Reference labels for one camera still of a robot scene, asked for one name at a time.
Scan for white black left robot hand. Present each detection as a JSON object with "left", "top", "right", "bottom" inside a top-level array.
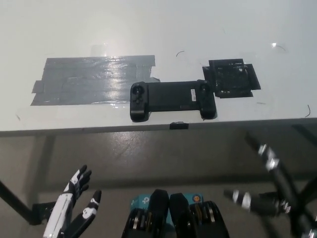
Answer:
[{"left": 43, "top": 165, "right": 102, "bottom": 238}]

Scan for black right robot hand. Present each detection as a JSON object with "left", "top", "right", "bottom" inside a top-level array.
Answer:
[{"left": 224, "top": 132, "right": 317, "bottom": 238}]

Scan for black mobile game controller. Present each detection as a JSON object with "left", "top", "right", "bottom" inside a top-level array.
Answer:
[{"left": 129, "top": 79, "right": 218, "bottom": 122}]

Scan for black robot body blocks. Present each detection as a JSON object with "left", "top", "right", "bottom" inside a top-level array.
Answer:
[{"left": 121, "top": 188, "right": 230, "bottom": 238}]

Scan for black diagonal table leg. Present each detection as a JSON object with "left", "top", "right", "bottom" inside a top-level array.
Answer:
[
  {"left": 291, "top": 123, "right": 317, "bottom": 147},
  {"left": 0, "top": 179, "right": 34, "bottom": 224}
]

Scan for black tape patch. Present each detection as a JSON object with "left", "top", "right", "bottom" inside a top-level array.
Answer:
[{"left": 202, "top": 58, "right": 262, "bottom": 99}]

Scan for small black tape strip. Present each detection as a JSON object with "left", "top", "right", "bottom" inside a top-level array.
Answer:
[{"left": 169, "top": 121, "right": 189, "bottom": 130}]

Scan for black table leg bracket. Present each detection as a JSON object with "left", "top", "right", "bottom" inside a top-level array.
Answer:
[{"left": 30, "top": 201, "right": 57, "bottom": 226}]

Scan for grey duct tape patch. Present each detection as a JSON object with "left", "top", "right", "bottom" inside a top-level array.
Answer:
[{"left": 30, "top": 55, "right": 161, "bottom": 107}]

